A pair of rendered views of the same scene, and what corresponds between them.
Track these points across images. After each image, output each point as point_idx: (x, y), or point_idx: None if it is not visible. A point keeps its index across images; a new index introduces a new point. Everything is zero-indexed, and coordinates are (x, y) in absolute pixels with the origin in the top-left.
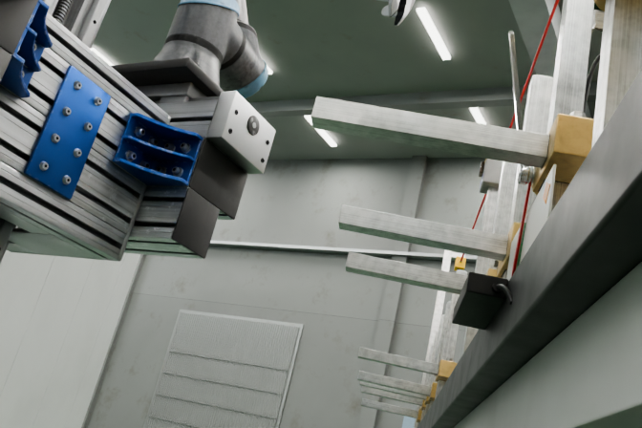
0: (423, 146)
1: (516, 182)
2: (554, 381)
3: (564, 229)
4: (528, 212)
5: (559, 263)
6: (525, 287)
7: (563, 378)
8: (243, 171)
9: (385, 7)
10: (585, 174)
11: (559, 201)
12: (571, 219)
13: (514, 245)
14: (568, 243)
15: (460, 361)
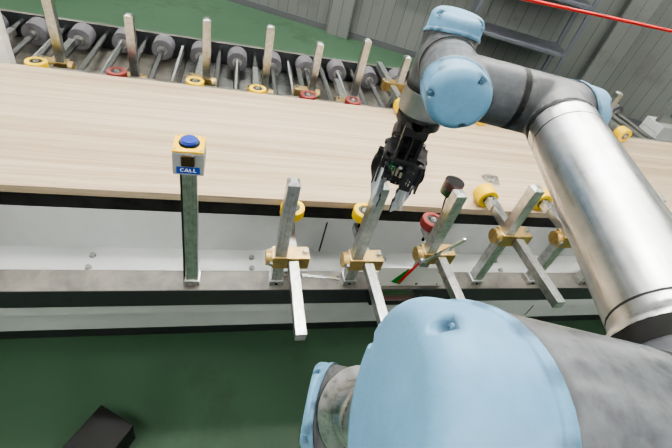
0: (450, 297)
1: (365, 237)
2: None
3: (476, 295)
4: (415, 268)
5: (472, 299)
6: (440, 296)
7: None
8: None
9: (375, 193)
10: (491, 291)
11: (473, 289)
12: (482, 295)
13: (390, 270)
14: (479, 298)
15: (269, 291)
